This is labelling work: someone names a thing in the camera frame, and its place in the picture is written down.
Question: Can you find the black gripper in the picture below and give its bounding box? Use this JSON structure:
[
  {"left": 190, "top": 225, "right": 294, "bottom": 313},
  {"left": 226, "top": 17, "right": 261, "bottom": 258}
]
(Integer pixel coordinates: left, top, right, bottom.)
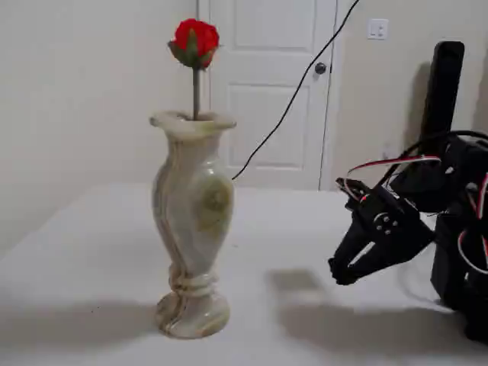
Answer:
[{"left": 328, "top": 186, "right": 436, "bottom": 286}]

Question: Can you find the red artificial rose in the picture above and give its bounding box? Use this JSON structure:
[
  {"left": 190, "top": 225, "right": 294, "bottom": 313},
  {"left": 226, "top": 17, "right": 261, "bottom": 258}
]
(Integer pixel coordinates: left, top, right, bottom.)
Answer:
[{"left": 167, "top": 18, "right": 221, "bottom": 121}]

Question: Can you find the onyx marble vase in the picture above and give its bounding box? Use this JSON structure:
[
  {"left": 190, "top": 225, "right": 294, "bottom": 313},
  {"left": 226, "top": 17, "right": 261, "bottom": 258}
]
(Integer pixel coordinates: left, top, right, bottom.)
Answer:
[{"left": 148, "top": 109, "right": 238, "bottom": 339}]

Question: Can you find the white panel door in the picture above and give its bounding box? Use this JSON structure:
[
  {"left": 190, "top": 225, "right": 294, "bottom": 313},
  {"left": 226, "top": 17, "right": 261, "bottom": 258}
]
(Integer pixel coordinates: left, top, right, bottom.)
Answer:
[{"left": 197, "top": 0, "right": 346, "bottom": 191}]

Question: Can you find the black tower fan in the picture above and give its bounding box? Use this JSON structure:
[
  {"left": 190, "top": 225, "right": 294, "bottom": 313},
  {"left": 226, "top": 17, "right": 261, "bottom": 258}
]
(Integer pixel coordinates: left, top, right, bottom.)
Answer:
[{"left": 418, "top": 40, "right": 466, "bottom": 143}]

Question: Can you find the red white servo wire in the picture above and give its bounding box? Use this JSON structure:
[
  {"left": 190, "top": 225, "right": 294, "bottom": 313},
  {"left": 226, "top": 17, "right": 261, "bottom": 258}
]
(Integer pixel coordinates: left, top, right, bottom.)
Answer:
[
  {"left": 347, "top": 154, "right": 442, "bottom": 178},
  {"left": 456, "top": 171, "right": 488, "bottom": 276}
]

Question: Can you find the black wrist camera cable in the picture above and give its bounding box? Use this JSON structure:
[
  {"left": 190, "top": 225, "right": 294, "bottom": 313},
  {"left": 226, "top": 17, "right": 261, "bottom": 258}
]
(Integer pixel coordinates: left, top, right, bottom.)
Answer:
[{"left": 396, "top": 130, "right": 488, "bottom": 161}]

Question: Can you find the hanging black cable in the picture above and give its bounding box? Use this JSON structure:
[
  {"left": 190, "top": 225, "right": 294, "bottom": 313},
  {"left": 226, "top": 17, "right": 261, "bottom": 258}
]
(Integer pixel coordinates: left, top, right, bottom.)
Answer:
[{"left": 231, "top": 0, "right": 361, "bottom": 181}]

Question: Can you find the white light switch plate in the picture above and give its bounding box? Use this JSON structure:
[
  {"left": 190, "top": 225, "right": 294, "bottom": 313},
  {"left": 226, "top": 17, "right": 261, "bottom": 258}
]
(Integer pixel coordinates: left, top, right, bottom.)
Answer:
[{"left": 367, "top": 18, "right": 390, "bottom": 40}]

